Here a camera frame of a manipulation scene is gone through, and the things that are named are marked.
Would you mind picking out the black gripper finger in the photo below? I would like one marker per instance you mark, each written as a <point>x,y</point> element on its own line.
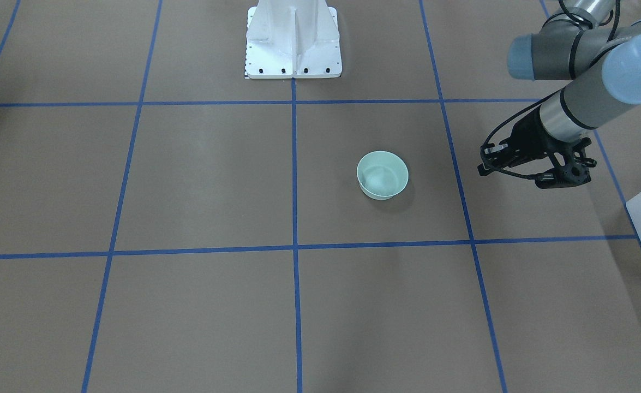
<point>490,156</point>

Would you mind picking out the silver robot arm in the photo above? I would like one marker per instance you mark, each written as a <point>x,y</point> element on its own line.
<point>583,45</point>

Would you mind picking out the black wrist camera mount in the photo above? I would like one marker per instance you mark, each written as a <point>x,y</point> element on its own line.
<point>571,165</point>

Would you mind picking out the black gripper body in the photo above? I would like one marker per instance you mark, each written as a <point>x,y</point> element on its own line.
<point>527,140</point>

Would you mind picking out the mint green bowl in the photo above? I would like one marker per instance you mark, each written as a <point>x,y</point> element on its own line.
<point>382,175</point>

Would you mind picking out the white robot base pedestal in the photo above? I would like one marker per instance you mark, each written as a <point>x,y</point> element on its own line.
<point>292,39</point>

